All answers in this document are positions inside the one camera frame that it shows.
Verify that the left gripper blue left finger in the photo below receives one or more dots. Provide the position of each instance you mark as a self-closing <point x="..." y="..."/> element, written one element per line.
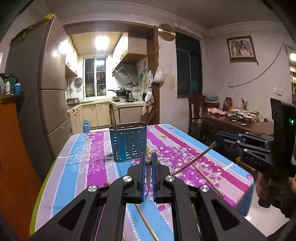
<point x="142" y="176"/>

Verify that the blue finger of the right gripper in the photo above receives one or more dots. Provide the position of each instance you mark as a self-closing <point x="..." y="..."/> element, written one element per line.
<point x="226" y="148"/>
<point x="230" y="136"/>

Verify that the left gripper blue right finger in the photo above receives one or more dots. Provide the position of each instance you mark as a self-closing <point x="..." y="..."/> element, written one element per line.
<point x="154" y="175"/>

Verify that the wooden chopstick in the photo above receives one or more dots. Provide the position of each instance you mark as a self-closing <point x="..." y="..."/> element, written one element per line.
<point x="155" y="112"/>
<point x="113" y="116"/>
<point x="209" y="181"/>
<point x="148" y="169"/>
<point x="196" y="158"/>
<point x="154" y="235"/>

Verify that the kitchen counter cabinets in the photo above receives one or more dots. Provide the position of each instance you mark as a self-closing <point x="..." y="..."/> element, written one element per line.
<point x="97" y="113"/>

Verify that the kitchen window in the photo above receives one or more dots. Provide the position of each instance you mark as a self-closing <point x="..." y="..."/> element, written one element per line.
<point x="95" y="76"/>

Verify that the operator right hand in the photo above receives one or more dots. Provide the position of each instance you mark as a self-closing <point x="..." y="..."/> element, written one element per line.
<point x="281" y="194"/>

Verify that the dark wooden side table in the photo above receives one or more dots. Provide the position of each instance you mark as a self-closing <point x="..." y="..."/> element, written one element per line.
<point x="212" y="123"/>

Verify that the blue perforated utensil holder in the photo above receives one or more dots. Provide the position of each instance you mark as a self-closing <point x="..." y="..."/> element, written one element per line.
<point x="128" y="141"/>

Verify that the wooden chair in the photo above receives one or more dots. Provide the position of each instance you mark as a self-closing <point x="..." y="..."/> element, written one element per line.
<point x="196" y="112"/>

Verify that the chopstick in holder right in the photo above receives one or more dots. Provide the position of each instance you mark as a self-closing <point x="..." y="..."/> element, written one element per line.
<point x="150" y="116"/>

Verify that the chopstick in holder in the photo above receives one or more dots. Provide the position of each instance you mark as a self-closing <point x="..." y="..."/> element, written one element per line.
<point x="112" y="119"/>
<point x="150" y="116"/>

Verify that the chopstick in holder left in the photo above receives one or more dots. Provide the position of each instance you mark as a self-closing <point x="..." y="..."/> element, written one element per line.
<point x="112" y="119"/>

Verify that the white plastic bag hanging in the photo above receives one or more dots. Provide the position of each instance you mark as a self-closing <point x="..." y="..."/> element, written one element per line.
<point x="159" y="76"/>

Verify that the dark window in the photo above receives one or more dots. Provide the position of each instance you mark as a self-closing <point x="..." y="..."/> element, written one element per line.
<point x="189" y="66"/>

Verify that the framed elephant picture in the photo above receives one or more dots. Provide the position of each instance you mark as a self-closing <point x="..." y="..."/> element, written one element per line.
<point x="241" y="49"/>

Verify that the range hood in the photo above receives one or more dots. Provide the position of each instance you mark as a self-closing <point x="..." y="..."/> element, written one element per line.
<point x="126" y="73"/>

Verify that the brass gong plate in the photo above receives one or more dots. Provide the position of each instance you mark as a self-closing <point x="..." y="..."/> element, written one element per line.
<point x="166" y="32"/>

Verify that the orange wooden cabinet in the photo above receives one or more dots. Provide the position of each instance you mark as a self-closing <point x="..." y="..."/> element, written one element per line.
<point x="20" y="184"/>

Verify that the silver refrigerator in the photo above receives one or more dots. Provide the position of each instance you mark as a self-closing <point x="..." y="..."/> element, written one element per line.
<point x="37" y="62"/>

